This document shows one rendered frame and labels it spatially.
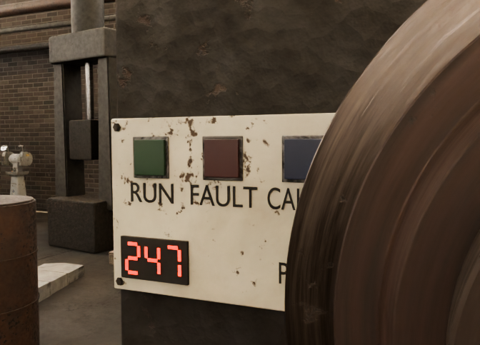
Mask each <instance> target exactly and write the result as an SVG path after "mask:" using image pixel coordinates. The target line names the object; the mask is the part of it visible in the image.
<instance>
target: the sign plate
mask: <svg viewBox="0 0 480 345"><path fill-rule="evenodd" d="M334 114H335V113H325V114H271V115H243V116H190V117H161V118H134V119H112V120H111V152H112V190H113V227H114V287H115V288H117V289H126V290H132V291H142V292H147V293H153V294H163V295H168V296H178V297H184V298H189V299H199V300H204V301H215V302H220V303H225V304H236V305H241V306H250V307H256V308H262V309H271V310H277V311H285V306H284V298H285V278H286V262H287V256H288V250H289V241H290V236H291V229H292V226H293V222H294V216H295V213H296V208H297V204H298V202H299V197H300V195H301V190H302V188H303V185H304V182H305V180H298V179H284V139H322V138H323V136H324V134H325V132H326V130H327V128H328V126H329V124H330V122H331V120H332V119H333V117H334ZM143 139H164V140H165V144H166V176H145V175H135V174H134V140H143ZM204 139H239V178H221V177H205V176H204ZM128 241H129V242H137V246H140V257H137V246H130V245H128ZM168 245H169V246H177V247H178V250H181V261H178V250H175V249H168ZM144 247H148V258H150V259H157V248H160V259H157V263H161V274H158V273H157V263H156V262H149V261H148V258H144ZM128 256H135V257H137V260H129V270H125V259H128ZM178 265H181V276H178ZM129 271H137V272H138V275H136V274H129Z"/></svg>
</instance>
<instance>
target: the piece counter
mask: <svg viewBox="0 0 480 345"><path fill-rule="evenodd" d="M128 245H130V246H137V242H129V241H128ZM168 249H175V250H178V247H177V246H169V245H168ZM137 257H140V246H137ZM137 257H135V256H128V259H125V270H129V260H137ZM144 258H148V247H144ZM157 259H160V248H157ZM157 259H150V258H148V261H149V262H156V263H157ZM178 261H181V250H178ZM157 273H158V274H161V263H157ZM129 274H136V275H138V272H137V271H129ZM178 276H181V265H178Z"/></svg>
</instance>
